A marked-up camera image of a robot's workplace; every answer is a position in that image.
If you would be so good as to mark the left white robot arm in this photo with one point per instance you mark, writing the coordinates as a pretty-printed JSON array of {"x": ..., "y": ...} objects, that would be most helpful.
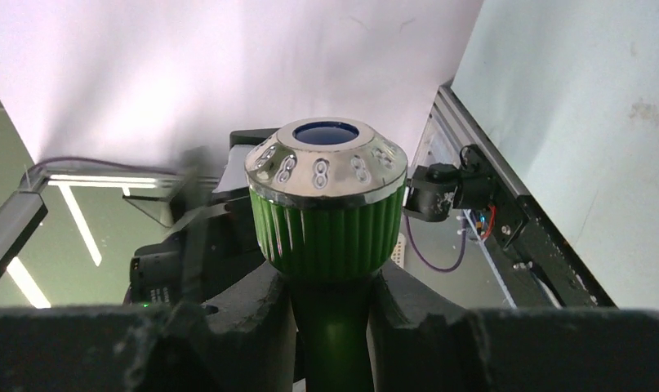
[{"x": 212, "y": 242}]

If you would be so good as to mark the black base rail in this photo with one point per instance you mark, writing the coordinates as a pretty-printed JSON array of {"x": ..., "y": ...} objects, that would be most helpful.
[{"x": 533, "y": 262}]

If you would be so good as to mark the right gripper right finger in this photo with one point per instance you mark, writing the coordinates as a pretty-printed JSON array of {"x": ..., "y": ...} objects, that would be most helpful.
[{"x": 410, "y": 336}]

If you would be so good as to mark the green plastic faucet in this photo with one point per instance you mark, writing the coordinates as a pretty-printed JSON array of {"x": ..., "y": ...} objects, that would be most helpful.
[{"x": 326, "y": 198}]

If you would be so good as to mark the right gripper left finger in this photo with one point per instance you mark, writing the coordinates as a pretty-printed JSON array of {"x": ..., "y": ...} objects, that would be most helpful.
[{"x": 249, "y": 344}]

